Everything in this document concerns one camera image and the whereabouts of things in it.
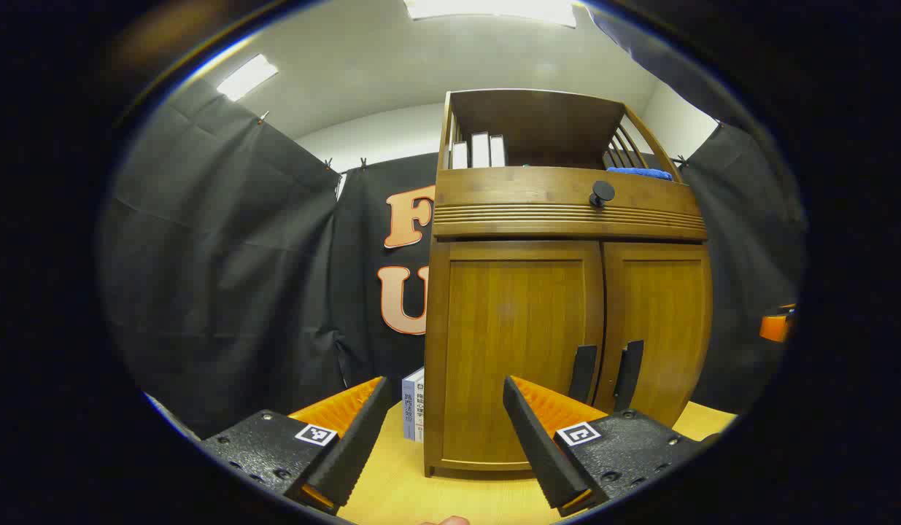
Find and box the black door handle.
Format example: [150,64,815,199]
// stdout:
[569,345,599,404]
[613,340,645,413]

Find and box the black backdrop cloth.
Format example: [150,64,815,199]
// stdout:
[98,0,808,438]

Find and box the wooden double-door shoe cabinet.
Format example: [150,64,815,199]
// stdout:
[423,89,714,479]

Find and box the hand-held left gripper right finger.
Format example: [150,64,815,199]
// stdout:
[503,376,721,517]

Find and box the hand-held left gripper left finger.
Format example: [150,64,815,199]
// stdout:
[200,376,393,516]

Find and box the blue cloth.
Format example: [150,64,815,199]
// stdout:
[607,167,673,182]

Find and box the wooden cabinet door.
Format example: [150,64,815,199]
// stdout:
[602,242,713,428]
[447,241,606,463]

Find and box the ceiling light panel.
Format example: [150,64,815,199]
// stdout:
[217,54,279,102]
[404,0,579,28]

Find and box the white and blue book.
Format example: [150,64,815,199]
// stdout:
[402,367,426,443]

